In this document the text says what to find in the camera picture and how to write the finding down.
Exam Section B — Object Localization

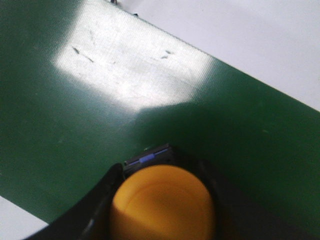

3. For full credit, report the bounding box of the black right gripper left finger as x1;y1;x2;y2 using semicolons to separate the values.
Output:
27;163;123;240

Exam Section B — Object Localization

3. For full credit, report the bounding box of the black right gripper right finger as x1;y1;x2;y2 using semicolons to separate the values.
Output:
195;159;319;240

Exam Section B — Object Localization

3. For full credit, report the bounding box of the yellow mushroom push button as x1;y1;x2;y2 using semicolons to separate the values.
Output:
109;144;216;240

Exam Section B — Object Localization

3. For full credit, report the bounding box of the green conveyor belt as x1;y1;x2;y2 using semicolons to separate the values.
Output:
0;0;320;237

